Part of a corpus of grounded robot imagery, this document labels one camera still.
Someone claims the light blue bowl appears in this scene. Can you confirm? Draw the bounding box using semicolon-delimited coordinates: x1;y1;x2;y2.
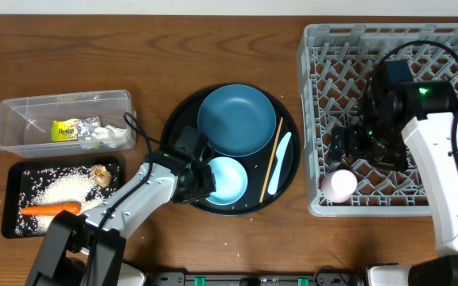
206;157;248;206

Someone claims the pink cup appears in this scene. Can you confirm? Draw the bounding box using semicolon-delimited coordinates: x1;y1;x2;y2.
321;169;358;203

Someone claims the white tissue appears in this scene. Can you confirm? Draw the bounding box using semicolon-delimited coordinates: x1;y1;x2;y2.
78;125;127;149

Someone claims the brown patterned cookie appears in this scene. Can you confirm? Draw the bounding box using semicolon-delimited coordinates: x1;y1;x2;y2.
89;164;112;187

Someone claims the yellow foil snack wrapper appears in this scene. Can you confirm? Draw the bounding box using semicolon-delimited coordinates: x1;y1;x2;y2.
51;117;101;142

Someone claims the orange carrot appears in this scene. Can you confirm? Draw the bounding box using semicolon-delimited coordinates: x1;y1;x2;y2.
21;203;81;217

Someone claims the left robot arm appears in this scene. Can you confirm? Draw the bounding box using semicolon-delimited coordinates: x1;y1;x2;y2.
26;151;215;285

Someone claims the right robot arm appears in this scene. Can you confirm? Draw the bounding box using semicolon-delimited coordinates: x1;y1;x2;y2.
330;78;458;285

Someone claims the grey plastic dishwasher rack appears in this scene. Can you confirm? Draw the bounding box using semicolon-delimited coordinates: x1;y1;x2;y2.
297;23;458;217

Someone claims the round black serving tray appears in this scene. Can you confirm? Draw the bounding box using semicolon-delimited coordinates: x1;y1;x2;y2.
161;86;301;216

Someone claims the dark blue plate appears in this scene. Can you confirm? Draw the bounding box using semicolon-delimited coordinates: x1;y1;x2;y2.
197;84;277;157

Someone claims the white plastic knife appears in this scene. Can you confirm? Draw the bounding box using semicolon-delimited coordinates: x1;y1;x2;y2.
267;132;292;195

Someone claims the wooden chopstick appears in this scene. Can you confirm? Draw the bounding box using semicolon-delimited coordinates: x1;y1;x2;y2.
259;118;284;203

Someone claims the pile of white rice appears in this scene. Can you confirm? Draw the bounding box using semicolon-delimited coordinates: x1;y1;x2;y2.
14;164;120;238

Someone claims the clear plastic bin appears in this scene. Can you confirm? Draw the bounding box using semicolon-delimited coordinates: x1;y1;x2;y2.
0;90;136;158

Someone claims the black rectangular tray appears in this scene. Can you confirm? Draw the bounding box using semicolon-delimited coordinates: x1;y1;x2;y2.
1;156;124;239

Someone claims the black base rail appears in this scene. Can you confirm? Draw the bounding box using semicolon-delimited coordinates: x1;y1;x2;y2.
117;261;369;286

